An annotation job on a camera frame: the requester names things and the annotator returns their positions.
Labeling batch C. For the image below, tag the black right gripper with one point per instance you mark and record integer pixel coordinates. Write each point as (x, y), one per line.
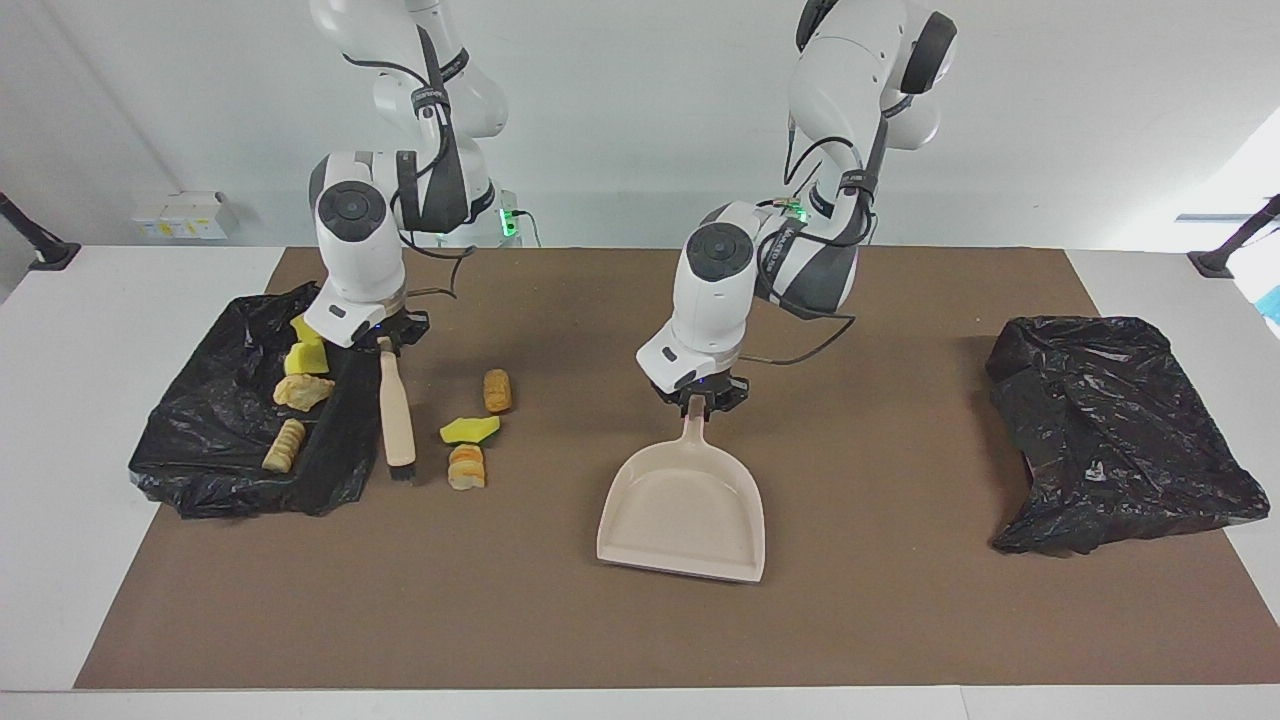
(408, 326)

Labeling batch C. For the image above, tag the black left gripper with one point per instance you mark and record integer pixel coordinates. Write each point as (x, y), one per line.
(728, 388)

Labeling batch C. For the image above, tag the beige hand brush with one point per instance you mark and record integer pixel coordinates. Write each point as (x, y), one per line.
(397, 420)

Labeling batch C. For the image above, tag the yellow sponge piece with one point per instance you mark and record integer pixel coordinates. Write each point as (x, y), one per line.
(470, 430)
(305, 358)

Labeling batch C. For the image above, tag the yellow sponge green backing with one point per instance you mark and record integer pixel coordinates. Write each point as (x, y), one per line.
(305, 328)

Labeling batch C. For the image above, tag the pale bread chunk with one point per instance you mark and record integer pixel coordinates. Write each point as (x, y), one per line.
(303, 392)

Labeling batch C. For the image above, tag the beige plastic dustpan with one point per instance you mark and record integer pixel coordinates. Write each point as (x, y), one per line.
(690, 510)

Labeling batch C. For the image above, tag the brown oval bread roll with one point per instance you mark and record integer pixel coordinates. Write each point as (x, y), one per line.
(497, 390)

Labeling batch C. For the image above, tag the short striped croissant piece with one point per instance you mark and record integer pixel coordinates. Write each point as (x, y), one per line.
(466, 467)

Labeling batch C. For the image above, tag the long striped croissant piece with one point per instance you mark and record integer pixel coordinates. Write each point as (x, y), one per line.
(285, 445)

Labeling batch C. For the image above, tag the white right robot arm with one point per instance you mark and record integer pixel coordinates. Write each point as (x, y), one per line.
(350, 240)

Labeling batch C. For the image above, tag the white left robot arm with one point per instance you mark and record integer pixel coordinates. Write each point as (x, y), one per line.
(715, 290)

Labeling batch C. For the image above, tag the boxy black bag bin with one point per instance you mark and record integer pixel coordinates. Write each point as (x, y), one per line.
(210, 430)

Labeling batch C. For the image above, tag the crumpled black bag bin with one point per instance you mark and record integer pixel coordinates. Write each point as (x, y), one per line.
(1110, 440)

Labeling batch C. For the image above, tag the brown table mat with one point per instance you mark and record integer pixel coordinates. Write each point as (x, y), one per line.
(640, 640)

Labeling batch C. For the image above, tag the blue object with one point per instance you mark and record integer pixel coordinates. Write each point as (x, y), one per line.
(1272, 303)

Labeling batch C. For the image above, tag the white wall socket box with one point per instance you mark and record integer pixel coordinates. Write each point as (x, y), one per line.
(185, 217)

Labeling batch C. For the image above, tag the black camera stand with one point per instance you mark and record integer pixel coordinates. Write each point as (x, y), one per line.
(40, 245)
(1235, 245)

